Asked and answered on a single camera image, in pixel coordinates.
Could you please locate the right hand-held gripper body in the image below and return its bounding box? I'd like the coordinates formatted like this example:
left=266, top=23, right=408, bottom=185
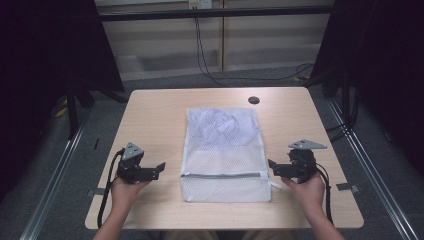
left=287, top=139, right=328, bottom=185

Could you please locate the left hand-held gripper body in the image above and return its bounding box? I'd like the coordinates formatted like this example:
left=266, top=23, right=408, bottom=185
left=116, top=142, right=153, bottom=185

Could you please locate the white mesh laundry bag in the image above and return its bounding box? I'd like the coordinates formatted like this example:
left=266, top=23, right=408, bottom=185
left=179, top=106, right=283, bottom=203

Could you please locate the person's left hand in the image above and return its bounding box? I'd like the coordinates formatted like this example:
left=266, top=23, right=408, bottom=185
left=110, top=176, right=152, bottom=215

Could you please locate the person's right hand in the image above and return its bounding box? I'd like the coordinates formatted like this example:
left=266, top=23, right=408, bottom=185
left=280, top=173, right=326, bottom=215

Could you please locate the grey tape piece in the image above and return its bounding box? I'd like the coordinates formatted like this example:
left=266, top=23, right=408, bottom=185
left=335, top=182, right=361, bottom=194
left=85, top=187, right=110, bottom=198

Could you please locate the white crumpled garment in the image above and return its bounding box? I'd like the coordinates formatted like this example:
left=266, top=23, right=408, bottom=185
left=189, top=108, right=258, bottom=147

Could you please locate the black metal stand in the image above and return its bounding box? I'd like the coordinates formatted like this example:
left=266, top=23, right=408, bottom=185
left=64, top=79, right=96, bottom=140

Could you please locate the black curtain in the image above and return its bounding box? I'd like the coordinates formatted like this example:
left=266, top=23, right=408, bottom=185
left=309, top=0, right=424, bottom=176
left=0, top=0, right=126, bottom=203

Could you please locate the black horizontal bar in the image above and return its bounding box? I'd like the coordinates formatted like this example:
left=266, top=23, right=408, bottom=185
left=99, top=5, right=335, bottom=23

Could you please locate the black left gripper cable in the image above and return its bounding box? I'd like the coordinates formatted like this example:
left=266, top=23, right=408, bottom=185
left=96, top=148, right=125, bottom=230

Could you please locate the black floor cables bundle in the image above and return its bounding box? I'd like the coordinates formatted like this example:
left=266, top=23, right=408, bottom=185
left=324, top=88, right=361, bottom=144

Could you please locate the metal floor rail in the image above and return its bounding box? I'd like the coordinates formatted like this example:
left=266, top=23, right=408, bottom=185
left=19, top=114, right=89, bottom=240
left=325, top=97, right=420, bottom=240

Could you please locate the black wall cable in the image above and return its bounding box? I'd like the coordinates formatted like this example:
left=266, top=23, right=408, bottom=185
left=194, top=17, right=316, bottom=88

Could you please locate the white wall socket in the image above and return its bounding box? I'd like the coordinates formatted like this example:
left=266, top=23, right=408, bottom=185
left=188, top=0, right=214, bottom=10

